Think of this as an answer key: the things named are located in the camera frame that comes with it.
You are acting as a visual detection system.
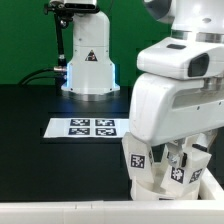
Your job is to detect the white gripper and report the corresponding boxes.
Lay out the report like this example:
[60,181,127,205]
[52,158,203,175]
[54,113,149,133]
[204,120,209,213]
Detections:
[129,73,224,168]

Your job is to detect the white round stool seat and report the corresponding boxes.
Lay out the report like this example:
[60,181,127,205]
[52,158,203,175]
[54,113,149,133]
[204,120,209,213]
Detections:
[131,167,201,201]

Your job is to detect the white L-shaped obstacle fence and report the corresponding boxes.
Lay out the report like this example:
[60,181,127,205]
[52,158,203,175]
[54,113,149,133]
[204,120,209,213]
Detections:
[0,170,224,224]

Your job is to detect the white marker sheet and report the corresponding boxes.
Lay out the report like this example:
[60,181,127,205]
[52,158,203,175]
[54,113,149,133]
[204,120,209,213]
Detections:
[44,118,129,138]

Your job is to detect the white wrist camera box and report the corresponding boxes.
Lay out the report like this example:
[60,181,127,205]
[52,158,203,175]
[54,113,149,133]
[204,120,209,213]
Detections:
[137,37,224,80]

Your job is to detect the black cables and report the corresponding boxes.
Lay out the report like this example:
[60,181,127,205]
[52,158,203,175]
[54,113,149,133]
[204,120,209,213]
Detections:
[17,66,68,87]

